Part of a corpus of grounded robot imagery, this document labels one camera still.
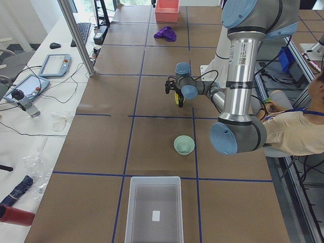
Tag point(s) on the clear plastic storage box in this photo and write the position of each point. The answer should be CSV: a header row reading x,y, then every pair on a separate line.
x,y
155,210

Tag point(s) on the purple cloth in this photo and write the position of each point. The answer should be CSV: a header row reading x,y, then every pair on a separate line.
x,y
166,33

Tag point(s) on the far blue teach pendant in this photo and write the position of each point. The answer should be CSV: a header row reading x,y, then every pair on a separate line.
x,y
55,65

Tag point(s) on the black power box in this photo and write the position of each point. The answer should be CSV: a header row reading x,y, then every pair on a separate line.
x,y
100,35

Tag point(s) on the pink plastic bin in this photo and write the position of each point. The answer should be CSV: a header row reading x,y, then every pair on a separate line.
x,y
167,11

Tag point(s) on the mint green bowl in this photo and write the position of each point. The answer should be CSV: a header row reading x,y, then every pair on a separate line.
x,y
184,145

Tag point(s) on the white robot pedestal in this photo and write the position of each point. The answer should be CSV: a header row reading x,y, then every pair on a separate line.
x,y
218,67

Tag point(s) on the black computer mouse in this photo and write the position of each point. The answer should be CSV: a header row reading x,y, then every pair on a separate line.
x,y
55,46

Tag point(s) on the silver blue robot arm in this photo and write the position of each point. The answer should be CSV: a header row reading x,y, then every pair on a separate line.
x,y
247,23

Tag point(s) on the aluminium frame post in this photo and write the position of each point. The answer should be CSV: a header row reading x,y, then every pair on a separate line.
x,y
72,25

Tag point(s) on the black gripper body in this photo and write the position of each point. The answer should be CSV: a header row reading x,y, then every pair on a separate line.
x,y
180,100

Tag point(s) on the red bottle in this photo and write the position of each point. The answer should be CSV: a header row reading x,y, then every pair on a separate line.
x,y
16,216

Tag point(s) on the crumpled white tissue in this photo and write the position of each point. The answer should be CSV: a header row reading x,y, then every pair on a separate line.
x,y
60,120

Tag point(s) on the folded dark blue umbrella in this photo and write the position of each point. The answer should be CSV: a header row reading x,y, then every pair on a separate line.
x,y
18,191

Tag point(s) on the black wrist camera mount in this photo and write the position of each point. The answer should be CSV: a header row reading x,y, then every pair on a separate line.
x,y
170,85

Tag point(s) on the seated person beige shirt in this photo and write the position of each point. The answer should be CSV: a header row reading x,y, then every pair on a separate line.
x,y
292,131

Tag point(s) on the blue teach pendant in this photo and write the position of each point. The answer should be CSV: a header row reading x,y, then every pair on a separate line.
x,y
55,65
31,86

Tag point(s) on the black keyboard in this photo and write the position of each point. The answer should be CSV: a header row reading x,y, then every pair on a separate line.
x,y
84,29

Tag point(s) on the near blue teach pendant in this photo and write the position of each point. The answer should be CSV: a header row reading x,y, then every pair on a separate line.
x,y
31,86

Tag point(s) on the yellow plastic cup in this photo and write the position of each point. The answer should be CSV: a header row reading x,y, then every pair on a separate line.
x,y
175,95

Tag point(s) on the crumpled clear plastic wrap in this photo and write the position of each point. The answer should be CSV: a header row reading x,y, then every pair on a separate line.
x,y
40,170

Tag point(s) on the clear water bottle black cap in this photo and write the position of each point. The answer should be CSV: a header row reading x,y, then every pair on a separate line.
x,y
25,103

